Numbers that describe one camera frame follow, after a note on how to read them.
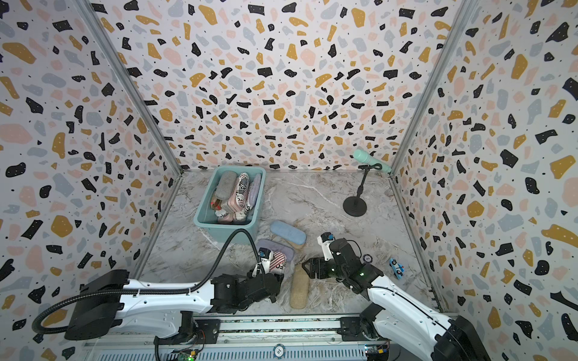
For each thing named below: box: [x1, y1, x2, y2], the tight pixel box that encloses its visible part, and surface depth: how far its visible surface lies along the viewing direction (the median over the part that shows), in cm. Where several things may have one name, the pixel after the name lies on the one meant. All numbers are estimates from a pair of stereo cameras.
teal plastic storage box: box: [193, 165, 267, 243], surface depth 94 cm
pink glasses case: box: [217, 181, 239, 222], surface depth 95 cm
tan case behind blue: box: [283, 238, 308, 251], surface depth 94 cm
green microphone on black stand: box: [343, 148, 393, 217], surface depth 108 cm
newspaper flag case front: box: [269, 251, 287, 274], surface depth 80 cm
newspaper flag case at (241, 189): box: [235, 172, 250, 208], surface depth 94 cm
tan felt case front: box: [289, 263, 310, 310], surface depth 82 cm
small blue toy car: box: [389, 257, 405, 280], surface depth 89 cm
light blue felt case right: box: [270, 219, 308, 246], surface depth 94 cm
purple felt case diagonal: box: [249, 172, 262, 208], surface depth 92 cm
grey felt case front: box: [215, 169, 238, 201], surface depth 95 cm
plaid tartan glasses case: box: [209, 196, 223, 211], surface depth 94 cm
